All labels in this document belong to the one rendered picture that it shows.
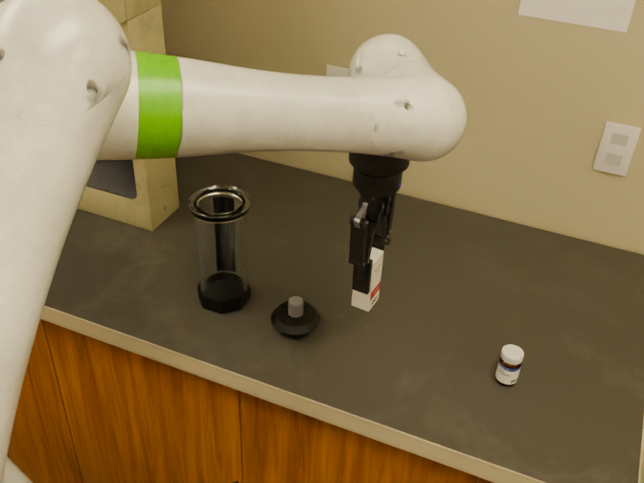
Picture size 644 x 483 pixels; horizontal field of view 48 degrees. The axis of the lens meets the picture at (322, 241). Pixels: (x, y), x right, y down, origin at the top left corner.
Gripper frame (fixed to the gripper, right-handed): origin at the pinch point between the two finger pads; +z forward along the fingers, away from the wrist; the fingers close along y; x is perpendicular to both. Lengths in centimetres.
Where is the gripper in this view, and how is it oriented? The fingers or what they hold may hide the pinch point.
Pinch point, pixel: (368, 267)
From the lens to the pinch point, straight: 122.8
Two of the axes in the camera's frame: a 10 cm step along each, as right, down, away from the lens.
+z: -0.4, 8.0, 6.0
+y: -4.8, 5.2, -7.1
